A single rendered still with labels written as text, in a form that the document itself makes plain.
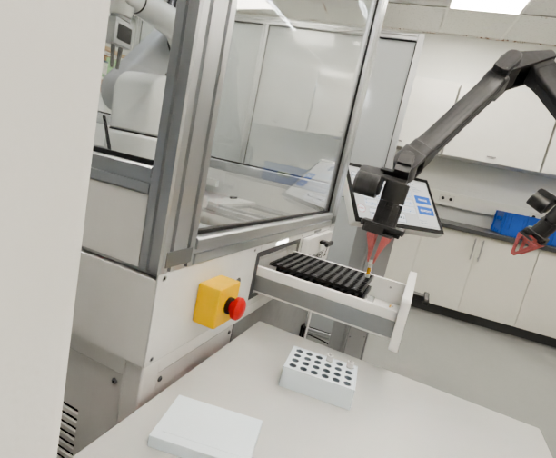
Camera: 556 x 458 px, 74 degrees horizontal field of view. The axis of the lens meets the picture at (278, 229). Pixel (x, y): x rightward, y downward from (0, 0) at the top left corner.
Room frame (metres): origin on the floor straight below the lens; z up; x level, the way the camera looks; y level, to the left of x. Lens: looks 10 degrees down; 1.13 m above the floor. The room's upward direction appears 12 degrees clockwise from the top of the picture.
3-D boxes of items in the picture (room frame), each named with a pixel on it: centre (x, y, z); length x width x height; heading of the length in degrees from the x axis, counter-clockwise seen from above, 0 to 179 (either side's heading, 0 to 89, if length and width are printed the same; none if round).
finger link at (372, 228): (0.90, -0.24, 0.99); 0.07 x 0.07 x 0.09; 69
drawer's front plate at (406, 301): (0.82, -0.32, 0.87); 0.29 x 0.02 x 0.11; 159
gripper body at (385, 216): (0.90, -0.25, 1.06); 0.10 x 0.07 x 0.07; 69
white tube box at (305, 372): (0.61, -0.13, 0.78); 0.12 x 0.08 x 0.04; 77
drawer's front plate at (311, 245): (1.22, -0.14, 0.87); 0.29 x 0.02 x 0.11; 159
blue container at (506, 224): (3.66, -2.41, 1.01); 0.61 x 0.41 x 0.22; 75
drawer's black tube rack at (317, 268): (0.89, -0.13, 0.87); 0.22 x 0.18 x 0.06; 69
